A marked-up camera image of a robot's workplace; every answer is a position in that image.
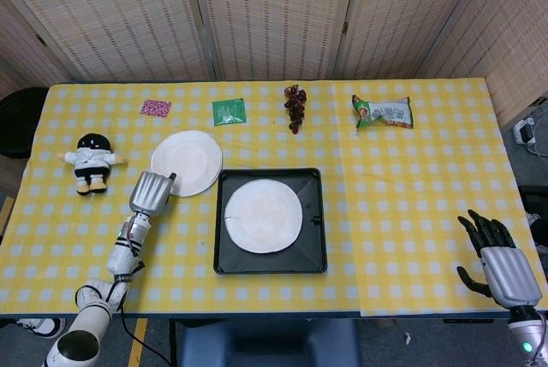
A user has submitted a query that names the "green square packet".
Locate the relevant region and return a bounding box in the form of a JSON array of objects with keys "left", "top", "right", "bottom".
[{"left": 211, "top": 97, "right": 249, "bottom": 127}]

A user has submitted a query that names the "green snack bag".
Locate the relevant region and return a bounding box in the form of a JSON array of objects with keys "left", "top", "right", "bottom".
[{"left": 351, "top": 93, "right": 415, "bottom": 130}]

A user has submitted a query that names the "woven bamboo screen panel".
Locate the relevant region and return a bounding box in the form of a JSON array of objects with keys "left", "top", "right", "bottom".
[
  {"left": 188, "top": 0, "right": 359, "bottom": 81},
  {"left": 0, "top": 0, "right": 217, "bottom": 82},
  {"left": 336, "top": 0, "right": 493, "bottom": 80},
  {"left": 421, "top": 0, "right": 548, "bottom": 128},
  {"left": 0, "top": 0, "right": 82, "bottom": 98}
]

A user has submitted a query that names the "cracked white paper plate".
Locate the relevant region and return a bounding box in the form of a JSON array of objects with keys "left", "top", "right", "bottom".
[{"left": 223, "top": 179, "right": 304, "bottom": 255}]

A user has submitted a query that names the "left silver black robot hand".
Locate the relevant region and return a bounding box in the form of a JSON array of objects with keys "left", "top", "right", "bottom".
[{"left": 129, "top": 170, "right": 178, "bottom": 217}]

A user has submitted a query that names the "black round bin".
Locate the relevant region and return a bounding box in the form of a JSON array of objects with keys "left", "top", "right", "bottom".
[{"left": 0, "top": 86, "right": 49, "bottom": 159}]

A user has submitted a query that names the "pink patterned packet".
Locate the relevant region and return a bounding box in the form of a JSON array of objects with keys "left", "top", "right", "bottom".
[{"left": 140, "top": 98, "right": 173, "bottom": 119}]

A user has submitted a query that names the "dark red grape bunch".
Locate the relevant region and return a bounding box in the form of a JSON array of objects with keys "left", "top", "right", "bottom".
[{"left": 283, "top": 83, "right": 308, "bottom": 135}]

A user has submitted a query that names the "white power adapter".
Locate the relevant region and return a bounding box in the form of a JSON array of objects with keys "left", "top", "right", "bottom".
[{"left": 512, "top": 117, "right": 537, "bottom": 145}]

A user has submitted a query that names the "black white plush doll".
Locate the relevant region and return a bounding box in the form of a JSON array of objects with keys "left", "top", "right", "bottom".
[{"left": 57, "top": 133, "right": 129, "bottom": 197}]

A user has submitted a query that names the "black square plastic tray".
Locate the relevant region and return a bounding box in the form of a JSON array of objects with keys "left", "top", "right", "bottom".
[{"left": 212, "top": 167, "right": 329, "bottom": 276}]

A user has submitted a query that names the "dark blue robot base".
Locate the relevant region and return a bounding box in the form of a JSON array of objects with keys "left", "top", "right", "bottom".
[{"left": 176, "top": 318, "right": 361, "bottom": 367}]

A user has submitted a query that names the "white black shoe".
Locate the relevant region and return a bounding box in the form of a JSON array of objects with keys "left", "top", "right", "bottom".
[{"left": 14, "top": 317, "right": 67, "bottom": 339}]

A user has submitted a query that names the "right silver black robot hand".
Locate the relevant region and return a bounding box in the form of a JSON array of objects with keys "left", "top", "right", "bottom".
[{"left": 456, "top": 209, "right": 543, "bottom": 311}]

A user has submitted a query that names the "yellow checked tablecloth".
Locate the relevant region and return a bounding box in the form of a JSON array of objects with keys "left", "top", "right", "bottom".
[{"left": 0, "top": 78, "right": 548, "bottom": 319}]

